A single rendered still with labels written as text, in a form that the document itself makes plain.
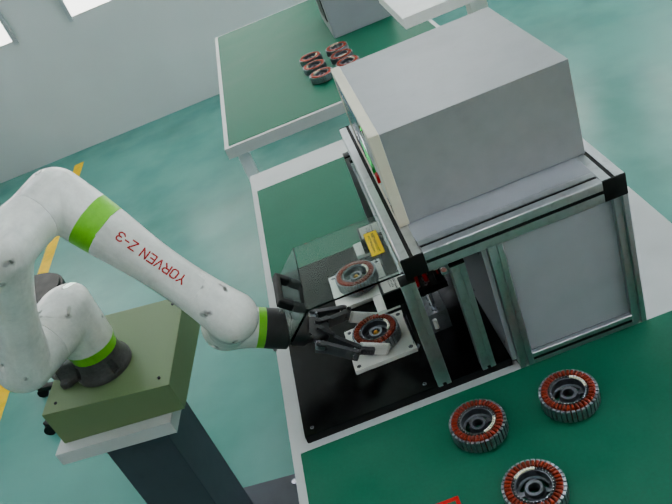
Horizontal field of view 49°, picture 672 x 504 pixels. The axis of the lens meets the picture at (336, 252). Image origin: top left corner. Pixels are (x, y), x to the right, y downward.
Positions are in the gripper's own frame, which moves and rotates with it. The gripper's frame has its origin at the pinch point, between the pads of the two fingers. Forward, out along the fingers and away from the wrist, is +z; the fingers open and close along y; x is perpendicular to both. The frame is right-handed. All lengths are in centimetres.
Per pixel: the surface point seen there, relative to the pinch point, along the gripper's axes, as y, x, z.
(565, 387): 33.3, 13.6, 28.4
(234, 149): -157, -24, -23
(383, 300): -0.5, 8.8, 0.1
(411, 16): -85, 55, 18
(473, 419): 32.6, 4.3, 12.1
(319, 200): -82, -8, 0
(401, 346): 5.2, 0.3, 5.0
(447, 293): -8.4, 6.6, 18.7
